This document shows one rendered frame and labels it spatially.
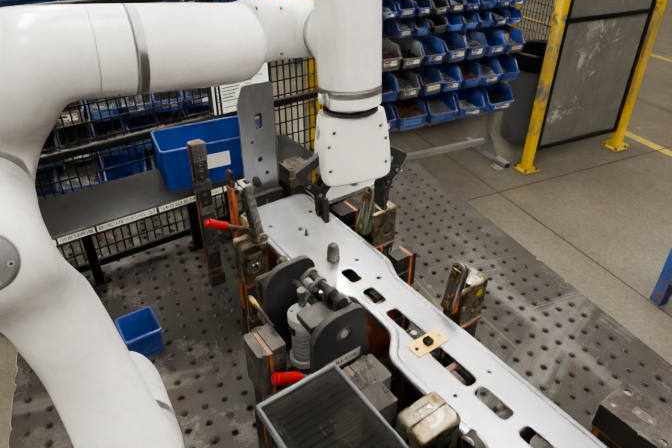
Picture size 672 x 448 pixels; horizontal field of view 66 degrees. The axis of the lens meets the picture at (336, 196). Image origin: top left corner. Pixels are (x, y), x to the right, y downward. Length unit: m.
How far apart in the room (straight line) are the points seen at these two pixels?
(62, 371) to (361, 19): 0.54
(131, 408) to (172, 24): 0.47
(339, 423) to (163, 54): 0.54
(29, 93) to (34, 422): 1.10
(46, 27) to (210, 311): 1.22
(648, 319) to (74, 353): 2.66
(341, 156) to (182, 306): 1.08
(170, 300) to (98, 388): 1.01
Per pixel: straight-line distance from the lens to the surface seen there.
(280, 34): 0.72
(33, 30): 0.54
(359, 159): 0.71
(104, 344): 0.71
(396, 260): 1.33
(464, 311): 1.23
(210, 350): 1.53
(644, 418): 1.09
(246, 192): 1.21
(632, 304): 3.03
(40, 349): 0.68
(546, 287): 1.81
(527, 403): 1.07
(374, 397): 0.90
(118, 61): 0.54
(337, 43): 0.65
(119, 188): 1.66
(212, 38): 0.57
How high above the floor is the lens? 1.81
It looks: 31 degrees down
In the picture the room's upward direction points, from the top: straight up
